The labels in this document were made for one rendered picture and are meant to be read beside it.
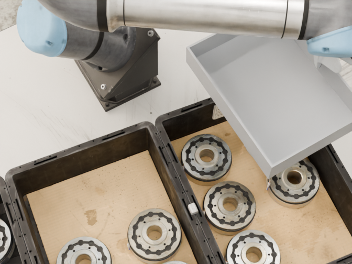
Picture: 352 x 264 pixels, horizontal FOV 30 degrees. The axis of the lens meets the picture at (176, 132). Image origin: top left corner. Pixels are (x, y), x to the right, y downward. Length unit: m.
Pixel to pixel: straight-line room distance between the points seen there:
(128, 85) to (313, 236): 0.54
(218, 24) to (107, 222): 0.54
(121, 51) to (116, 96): 0.14
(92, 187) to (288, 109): 0.43
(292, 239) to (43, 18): 0.65
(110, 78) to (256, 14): 0.65
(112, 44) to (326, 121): 0.49
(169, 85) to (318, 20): 0.73
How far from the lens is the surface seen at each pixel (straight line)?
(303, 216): 1.33
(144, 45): 1.43
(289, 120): 1.17
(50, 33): 1.31
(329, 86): 1.22
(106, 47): 1.41
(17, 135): 1.56
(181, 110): 1.29
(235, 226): 1.27
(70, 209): 1.32
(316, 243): 1.32
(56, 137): 1.54
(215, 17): 0.90
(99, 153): 1.30
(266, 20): 0.90
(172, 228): 1.27
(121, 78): 1.47
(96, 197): 1.33
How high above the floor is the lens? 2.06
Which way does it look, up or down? 63 degrees down
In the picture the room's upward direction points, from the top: 2 degrees clockwise
